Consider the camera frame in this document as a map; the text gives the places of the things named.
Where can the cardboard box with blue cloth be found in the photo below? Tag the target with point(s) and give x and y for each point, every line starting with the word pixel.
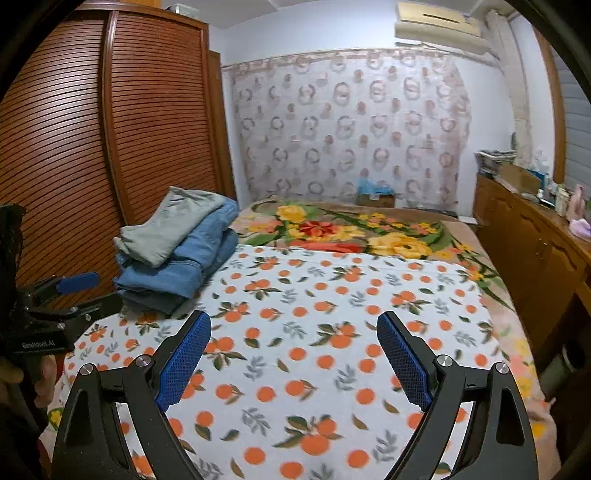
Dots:
pixel 370 194

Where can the stack of magazines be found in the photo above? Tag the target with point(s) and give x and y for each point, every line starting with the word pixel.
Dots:
pixel 490 161

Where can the circle-patterned curtain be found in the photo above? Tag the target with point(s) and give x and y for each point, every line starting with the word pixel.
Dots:
pixel 308 124

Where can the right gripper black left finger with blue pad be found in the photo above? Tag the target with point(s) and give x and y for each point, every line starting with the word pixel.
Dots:
pixel 90 443

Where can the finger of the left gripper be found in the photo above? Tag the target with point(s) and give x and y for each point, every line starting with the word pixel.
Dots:
pixel 96 309
pixel 76 282

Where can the folded blue denim jeans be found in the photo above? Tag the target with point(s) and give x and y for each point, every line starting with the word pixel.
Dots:
pixel 185 269

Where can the pink item on sideboard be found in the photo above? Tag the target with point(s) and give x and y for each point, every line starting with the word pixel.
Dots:
pixel 578 225

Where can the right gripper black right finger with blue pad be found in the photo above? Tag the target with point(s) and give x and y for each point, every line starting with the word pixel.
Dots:
pixel 498 442

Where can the person's left hand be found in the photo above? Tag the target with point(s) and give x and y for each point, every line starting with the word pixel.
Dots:
pixel 12 376

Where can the cardboard box on sideboard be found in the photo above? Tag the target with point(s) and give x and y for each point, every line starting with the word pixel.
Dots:
pixel 518 179

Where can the white wall air conditioner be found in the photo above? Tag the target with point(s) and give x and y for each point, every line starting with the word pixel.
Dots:
pixel 438 25

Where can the white orange-print blanket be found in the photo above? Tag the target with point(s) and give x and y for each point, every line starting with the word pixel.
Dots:
pixel 294 383

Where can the brown wooden sideboard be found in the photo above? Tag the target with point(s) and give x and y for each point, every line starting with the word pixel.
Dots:
pixel 541 263

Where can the brown louvered wardrobe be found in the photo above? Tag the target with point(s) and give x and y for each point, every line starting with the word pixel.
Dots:
pixel 117 104

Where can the grey-green pants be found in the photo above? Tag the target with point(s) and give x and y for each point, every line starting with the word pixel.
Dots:
pixel 180 211

